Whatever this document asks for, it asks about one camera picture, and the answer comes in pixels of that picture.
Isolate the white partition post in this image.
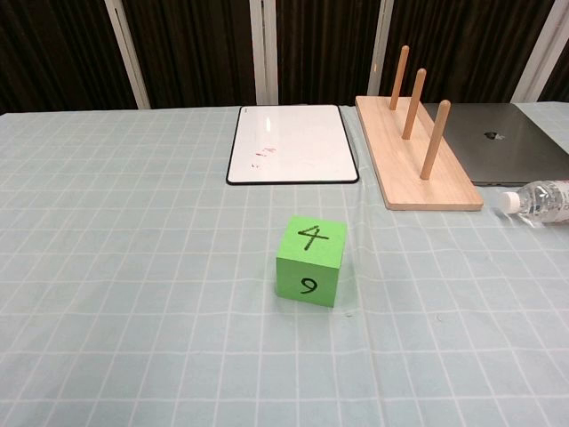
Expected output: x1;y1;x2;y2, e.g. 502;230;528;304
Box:
104;0;151;110
509;0;569;104
248;0;279;107
366;0;397;97

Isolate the light blue checked tablecloth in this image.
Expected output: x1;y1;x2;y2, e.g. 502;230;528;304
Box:
0;101;569;427

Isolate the wooden rack with three pegs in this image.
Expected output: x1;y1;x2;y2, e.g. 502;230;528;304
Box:
354;44;485;213

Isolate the clear plastic water bottle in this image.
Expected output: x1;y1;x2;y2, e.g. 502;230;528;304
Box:
497;179;569;229

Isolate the white dry-erase board black rim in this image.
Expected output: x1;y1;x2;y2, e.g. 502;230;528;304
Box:
225;104;360;186

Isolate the grey closed laptop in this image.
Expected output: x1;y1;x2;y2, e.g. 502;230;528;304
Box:
424;102;569;188

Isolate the green cube with handwritten numbers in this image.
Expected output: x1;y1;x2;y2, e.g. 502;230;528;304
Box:
272;215;349;309

